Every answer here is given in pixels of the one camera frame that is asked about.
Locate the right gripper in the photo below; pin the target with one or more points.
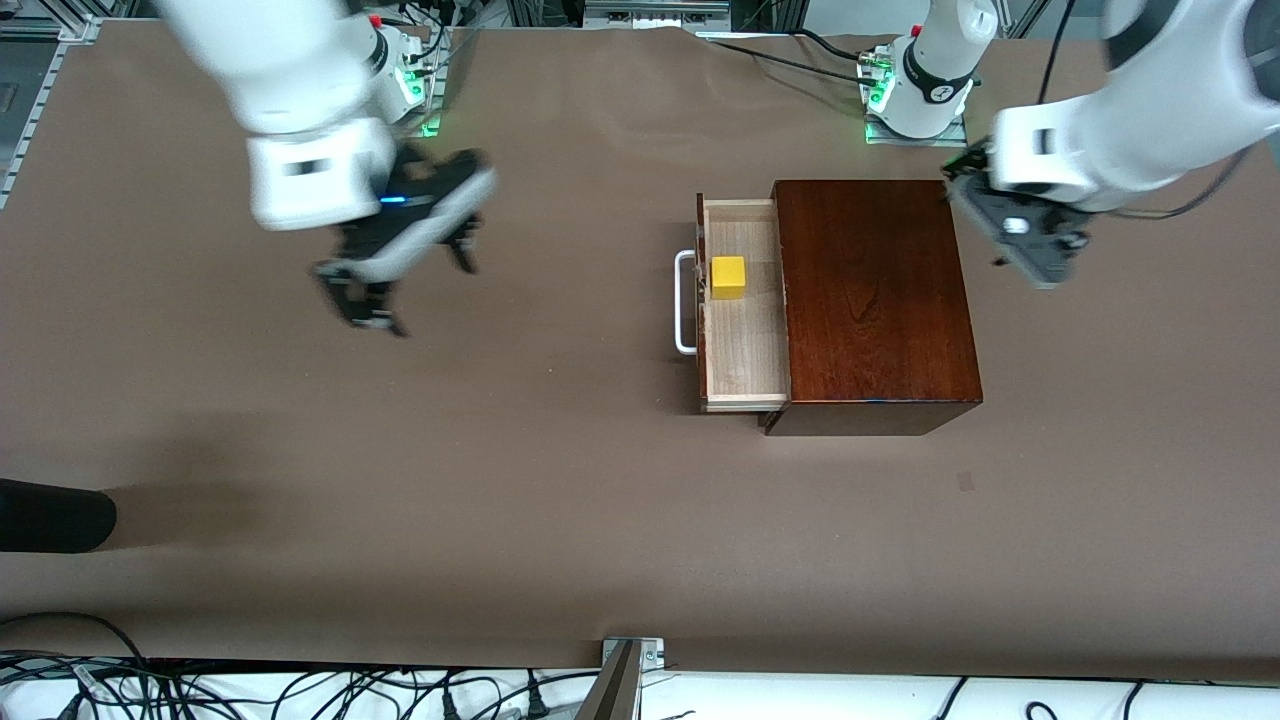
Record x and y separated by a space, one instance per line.
437 189

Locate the yellow cube block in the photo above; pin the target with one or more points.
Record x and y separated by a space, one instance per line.
728 280

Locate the wooden drawer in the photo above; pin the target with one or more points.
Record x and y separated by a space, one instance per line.
745 350

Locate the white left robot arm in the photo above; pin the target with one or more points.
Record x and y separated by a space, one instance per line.
1180 100

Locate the dark brown wooden cabinet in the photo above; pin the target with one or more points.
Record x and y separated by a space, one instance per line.
880 300

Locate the brown table cover sheet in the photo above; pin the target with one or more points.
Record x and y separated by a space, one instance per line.
550 500

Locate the metal equipment rack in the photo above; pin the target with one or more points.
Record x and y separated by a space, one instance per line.
650 12

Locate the black ribbed cylinder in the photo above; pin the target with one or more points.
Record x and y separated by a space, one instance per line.
50 515

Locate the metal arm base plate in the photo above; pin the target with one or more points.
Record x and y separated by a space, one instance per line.
950 138
395 131

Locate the aluminium extrusion rail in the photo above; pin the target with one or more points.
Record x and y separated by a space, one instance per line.
30 110

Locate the silver metal bracket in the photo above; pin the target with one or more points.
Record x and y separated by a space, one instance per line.
650 655

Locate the dark metal mounting post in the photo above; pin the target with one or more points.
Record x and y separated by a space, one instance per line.
610 695

